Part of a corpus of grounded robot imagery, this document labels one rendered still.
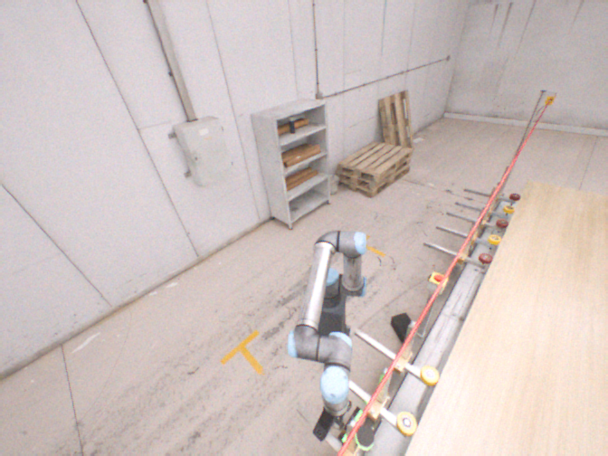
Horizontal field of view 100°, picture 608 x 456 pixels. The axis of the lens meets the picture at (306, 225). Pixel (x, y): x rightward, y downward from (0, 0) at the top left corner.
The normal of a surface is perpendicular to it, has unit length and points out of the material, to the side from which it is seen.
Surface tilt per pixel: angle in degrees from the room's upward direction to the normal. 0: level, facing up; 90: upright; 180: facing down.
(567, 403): 0
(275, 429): 0
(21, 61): 90
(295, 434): 0
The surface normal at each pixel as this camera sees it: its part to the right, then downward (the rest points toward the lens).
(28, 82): 0.70, 0.38
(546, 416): -0.08, -0.80
